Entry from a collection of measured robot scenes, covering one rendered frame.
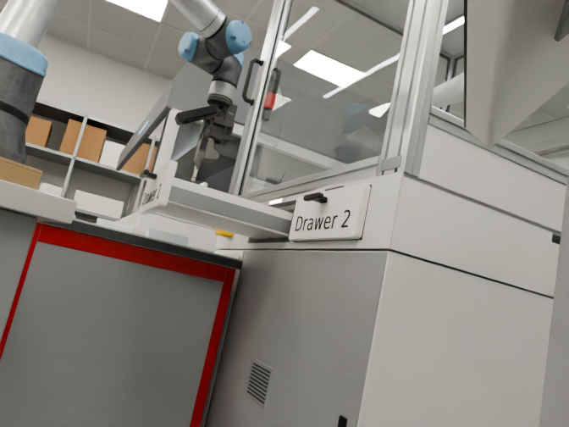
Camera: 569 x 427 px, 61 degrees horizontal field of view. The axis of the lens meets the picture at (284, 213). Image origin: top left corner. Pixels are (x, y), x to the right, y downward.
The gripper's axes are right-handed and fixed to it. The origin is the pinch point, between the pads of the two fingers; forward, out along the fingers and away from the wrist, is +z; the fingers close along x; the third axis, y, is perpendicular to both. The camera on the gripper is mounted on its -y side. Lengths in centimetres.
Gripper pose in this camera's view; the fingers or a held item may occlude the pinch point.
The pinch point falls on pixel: (195, 163)
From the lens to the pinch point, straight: 138.1
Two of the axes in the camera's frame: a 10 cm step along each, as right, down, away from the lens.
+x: -3.4, 0.8, 9.4
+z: -2.2, 9.6, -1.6
